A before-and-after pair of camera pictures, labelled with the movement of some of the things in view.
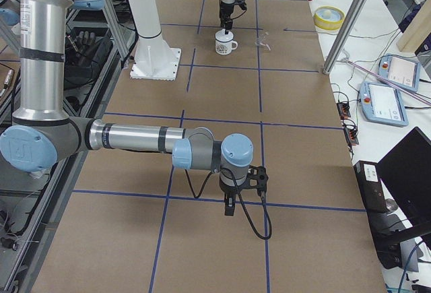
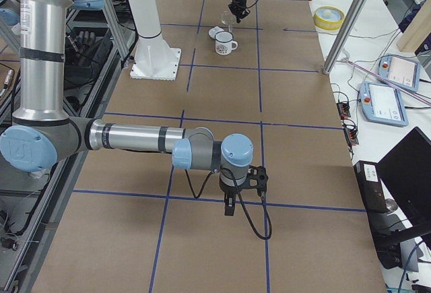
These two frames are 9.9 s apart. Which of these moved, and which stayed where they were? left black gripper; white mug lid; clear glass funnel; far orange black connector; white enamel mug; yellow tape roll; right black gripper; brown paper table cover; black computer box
Moved: clear glass funnel; left black gripper; white mug lid
Stayed: yellow tape roll; brown paper table cover; black computer box; right black gripper; far orange black connector; white enamel mug
